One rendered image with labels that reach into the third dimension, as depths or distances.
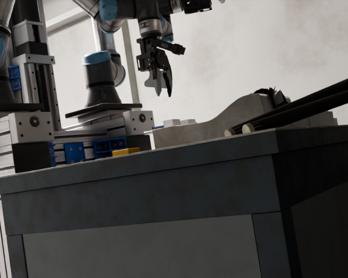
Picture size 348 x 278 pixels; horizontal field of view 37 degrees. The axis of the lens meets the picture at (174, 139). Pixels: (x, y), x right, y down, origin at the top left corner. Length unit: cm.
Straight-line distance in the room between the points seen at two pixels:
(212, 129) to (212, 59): 288
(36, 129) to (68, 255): 64
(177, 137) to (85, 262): 66
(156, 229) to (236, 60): 340
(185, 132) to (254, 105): 24
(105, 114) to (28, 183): 96
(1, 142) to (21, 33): 54
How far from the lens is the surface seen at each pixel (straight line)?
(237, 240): 87
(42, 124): 165
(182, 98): 456
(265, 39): 416
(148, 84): 171
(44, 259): 113
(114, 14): 174
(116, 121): 197
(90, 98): 207
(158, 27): 175
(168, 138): 162
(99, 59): 210
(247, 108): 149
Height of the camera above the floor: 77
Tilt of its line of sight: 3 degrees up
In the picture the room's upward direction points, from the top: 9 degrees counter-clockwise
